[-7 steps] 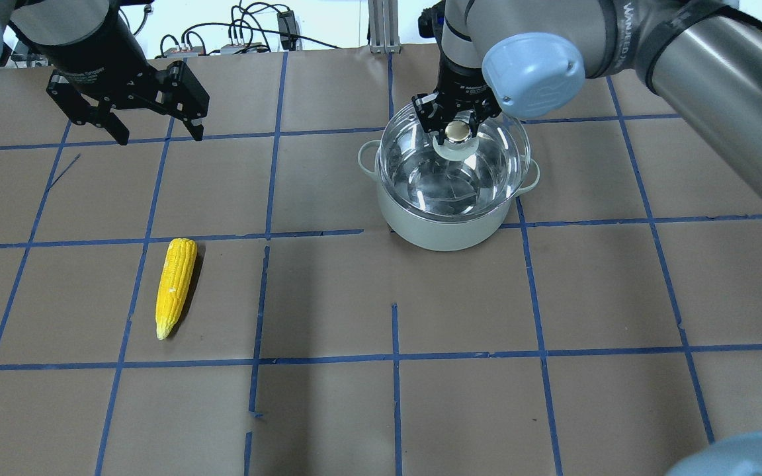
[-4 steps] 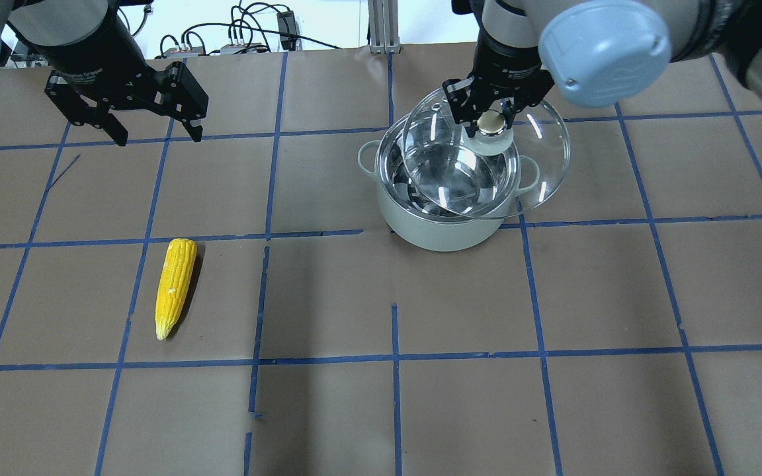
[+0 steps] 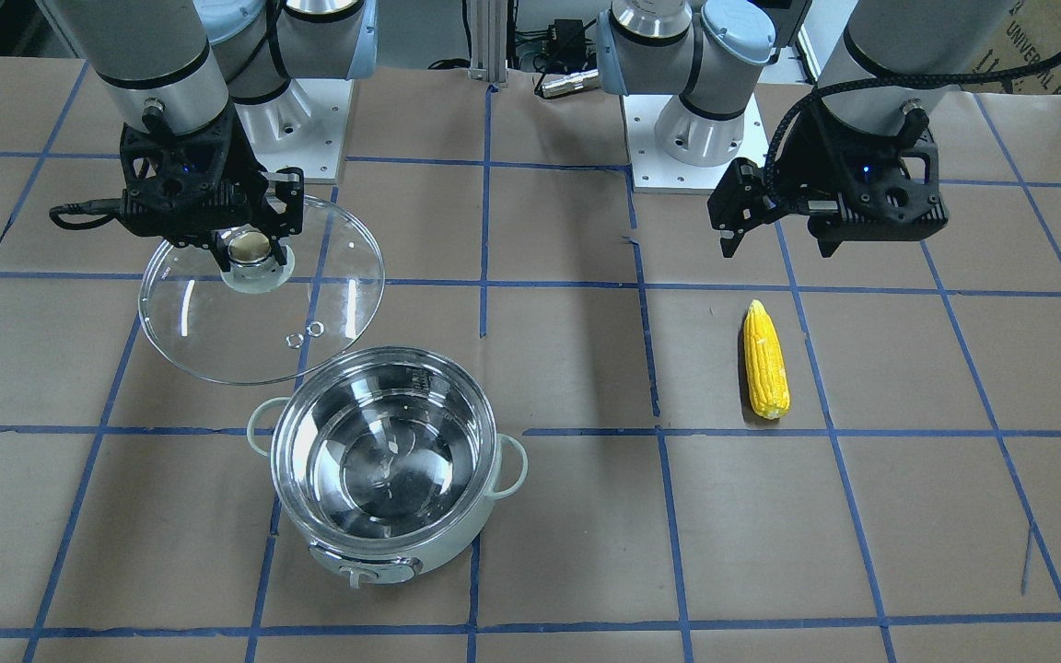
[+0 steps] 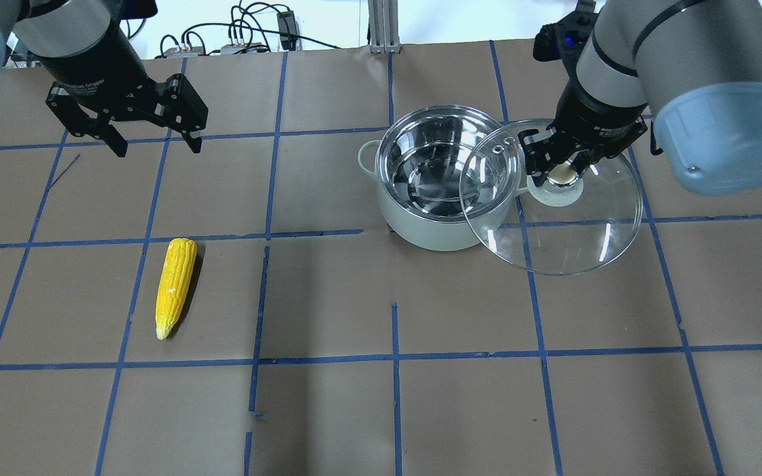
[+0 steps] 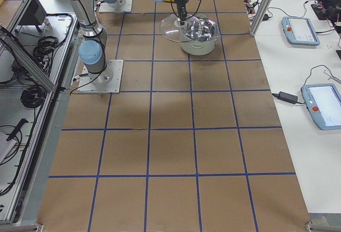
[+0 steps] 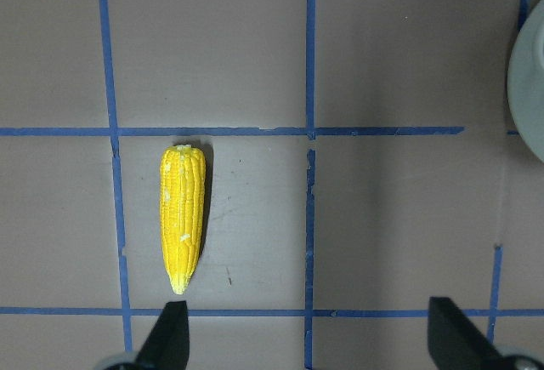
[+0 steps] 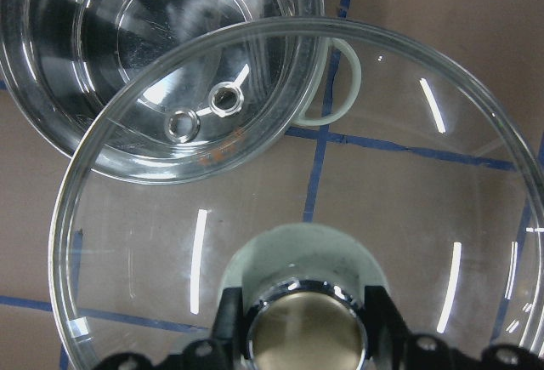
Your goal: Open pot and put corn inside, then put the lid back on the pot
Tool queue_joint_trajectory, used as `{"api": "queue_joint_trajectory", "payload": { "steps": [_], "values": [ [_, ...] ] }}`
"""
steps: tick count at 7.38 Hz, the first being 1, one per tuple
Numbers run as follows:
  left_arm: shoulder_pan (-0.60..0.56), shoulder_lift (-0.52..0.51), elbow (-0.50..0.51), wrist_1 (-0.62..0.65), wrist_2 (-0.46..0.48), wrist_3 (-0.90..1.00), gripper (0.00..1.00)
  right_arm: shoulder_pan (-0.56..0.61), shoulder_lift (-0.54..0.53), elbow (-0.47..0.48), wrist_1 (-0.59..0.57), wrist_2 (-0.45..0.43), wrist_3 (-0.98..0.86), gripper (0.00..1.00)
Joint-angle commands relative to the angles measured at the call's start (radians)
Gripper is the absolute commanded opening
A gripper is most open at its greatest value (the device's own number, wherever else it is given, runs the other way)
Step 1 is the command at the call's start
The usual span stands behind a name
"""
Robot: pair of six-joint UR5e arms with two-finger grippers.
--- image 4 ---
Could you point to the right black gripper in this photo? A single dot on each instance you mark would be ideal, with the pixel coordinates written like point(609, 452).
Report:
point(587, 118)

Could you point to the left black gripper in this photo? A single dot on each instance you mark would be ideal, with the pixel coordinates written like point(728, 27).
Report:
point(95, 68)

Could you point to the glass pot lid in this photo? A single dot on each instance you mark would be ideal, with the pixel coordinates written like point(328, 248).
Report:
point(561, 223)

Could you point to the yellow corn cob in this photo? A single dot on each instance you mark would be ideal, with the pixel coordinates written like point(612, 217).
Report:
point(173, 284)

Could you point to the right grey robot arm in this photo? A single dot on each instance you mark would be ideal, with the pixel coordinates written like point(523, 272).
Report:
point(690, 72)

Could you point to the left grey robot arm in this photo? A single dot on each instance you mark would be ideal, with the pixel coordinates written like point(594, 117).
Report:
point(62, 28)

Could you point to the pale green cooking pot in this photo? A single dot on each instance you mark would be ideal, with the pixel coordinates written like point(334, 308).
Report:
point(443, 179)

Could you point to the black power adapter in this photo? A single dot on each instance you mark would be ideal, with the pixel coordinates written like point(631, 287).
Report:
point(288, 30)

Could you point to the aluminium frame post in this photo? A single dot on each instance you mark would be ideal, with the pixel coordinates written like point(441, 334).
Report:
point(383, 27)

